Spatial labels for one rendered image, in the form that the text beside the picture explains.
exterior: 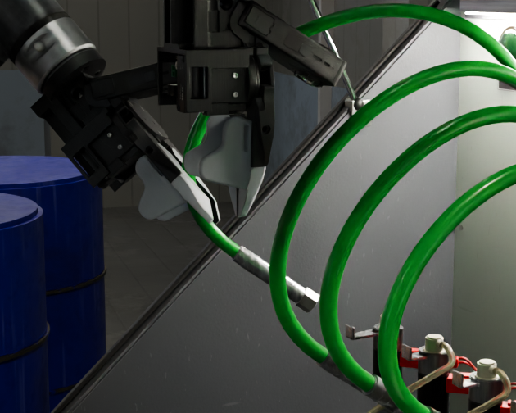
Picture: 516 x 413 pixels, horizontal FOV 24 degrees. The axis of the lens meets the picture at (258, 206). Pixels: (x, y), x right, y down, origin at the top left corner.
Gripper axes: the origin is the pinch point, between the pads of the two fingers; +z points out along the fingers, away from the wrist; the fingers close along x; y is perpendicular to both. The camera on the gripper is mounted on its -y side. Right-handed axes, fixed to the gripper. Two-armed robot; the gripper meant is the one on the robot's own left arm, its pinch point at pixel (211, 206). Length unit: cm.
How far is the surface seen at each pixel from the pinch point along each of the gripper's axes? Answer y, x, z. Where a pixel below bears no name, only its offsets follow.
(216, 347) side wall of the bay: 13.8, -23.4, 8.4
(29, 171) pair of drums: 65, -214, -85
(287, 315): -1.4, 17.0, 14.3
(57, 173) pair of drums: 59, -212, -78
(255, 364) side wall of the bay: 12.3, -27.0, 12.8
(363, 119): -16.8, 16.6, 6.3
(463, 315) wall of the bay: -9.8, -39.9, 24.7
